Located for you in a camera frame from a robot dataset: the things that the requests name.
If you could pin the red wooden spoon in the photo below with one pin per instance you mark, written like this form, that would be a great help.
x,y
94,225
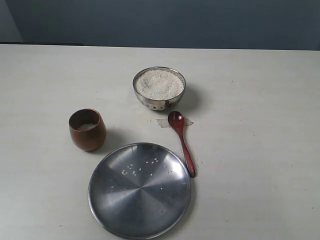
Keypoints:
x,y
177,122

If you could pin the steel bowl of rice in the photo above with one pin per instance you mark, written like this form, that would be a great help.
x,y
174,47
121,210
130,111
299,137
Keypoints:
x,y
159,88

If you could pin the clear tape patch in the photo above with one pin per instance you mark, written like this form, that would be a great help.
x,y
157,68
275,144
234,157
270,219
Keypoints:
x,y
163,122

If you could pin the brown wooden cup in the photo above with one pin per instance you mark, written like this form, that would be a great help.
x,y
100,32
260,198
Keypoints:
x,y
87,129

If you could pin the round steel plate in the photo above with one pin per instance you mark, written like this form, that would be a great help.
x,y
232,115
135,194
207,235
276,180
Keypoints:
x,y
139,191

